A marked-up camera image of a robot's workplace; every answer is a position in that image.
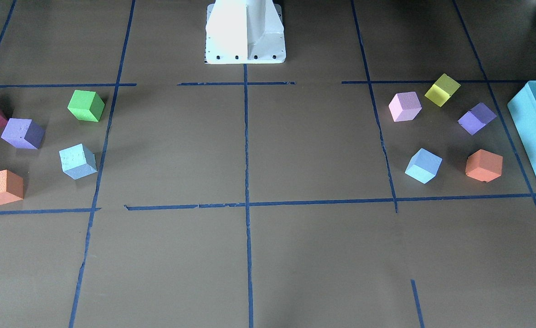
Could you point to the light blue foam block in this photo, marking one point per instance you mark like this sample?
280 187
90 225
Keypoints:
78 161

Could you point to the pink foam block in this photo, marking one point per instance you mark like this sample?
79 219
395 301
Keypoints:
405 106

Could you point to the green foam block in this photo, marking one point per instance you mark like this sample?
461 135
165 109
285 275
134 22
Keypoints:
86 106

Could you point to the yellow foam block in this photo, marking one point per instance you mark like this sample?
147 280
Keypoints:
442 90

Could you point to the purple foam block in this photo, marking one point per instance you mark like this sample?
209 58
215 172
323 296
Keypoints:
23 133
476 118

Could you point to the orange foam block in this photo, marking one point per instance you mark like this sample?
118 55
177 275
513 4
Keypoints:
484 166
11 187

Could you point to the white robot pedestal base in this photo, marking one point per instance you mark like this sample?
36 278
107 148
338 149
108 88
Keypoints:
244 32

